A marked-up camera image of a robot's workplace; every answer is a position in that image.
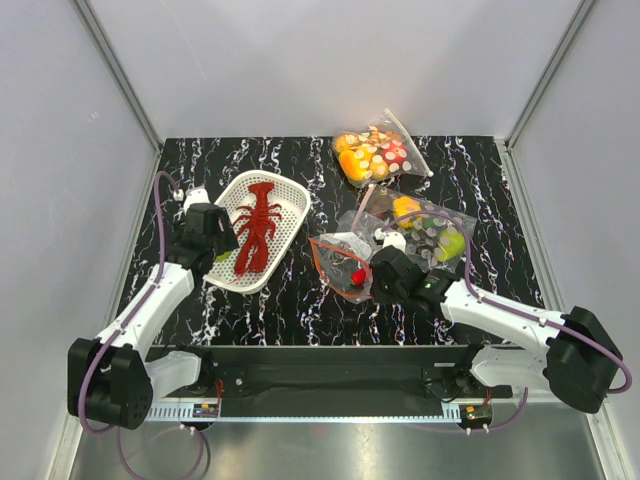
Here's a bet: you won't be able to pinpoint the green fake apple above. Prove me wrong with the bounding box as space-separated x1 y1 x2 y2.
215 251 232 263

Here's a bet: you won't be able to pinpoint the red fake chili peppers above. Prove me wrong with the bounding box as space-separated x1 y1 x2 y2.
350 268 370 287

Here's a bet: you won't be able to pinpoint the red fake lobster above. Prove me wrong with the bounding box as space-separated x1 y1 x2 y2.
232 181 282 277

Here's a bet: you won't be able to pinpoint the clear red-zip bag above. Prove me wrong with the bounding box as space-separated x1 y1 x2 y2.
309 210 384 304

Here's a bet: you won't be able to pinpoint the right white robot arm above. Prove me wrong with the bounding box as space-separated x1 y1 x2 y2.
370 246 629 414

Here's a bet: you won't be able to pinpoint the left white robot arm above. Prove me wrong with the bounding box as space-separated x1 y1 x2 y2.
67 202 238 433

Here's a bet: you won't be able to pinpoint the dotted bag with yellow pepper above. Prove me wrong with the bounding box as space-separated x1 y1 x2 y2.
359 185 476 272

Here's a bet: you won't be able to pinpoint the green fake pear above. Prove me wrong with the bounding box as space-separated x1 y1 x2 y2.
435 230 466 263

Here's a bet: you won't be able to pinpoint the yellow fake bell pepper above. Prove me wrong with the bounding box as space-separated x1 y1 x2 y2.
392 196 421 229

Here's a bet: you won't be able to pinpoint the dotted bag of orange fruit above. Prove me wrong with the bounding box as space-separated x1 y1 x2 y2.
332 109 434 188

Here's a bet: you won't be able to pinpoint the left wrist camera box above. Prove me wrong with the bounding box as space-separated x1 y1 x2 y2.
182 187 211 213

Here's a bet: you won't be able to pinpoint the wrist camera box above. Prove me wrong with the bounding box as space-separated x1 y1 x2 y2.
374 228 406 252
182 187 211 213

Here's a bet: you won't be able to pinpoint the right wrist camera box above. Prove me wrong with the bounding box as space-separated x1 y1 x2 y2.
374 228 406 252

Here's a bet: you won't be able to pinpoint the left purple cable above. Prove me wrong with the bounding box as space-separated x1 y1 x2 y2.
77 170 206 477

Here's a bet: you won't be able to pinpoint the purple cable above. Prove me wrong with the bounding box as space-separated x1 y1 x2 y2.
382 209 634 434
77 170 206 477

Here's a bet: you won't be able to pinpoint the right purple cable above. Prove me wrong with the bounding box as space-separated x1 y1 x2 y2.
382 209 634 434

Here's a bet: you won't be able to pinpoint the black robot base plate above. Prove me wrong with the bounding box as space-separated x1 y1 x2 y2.
172 345 513 422

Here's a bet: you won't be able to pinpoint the white slotted cable duct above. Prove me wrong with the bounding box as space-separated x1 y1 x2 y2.
146 401 462 424

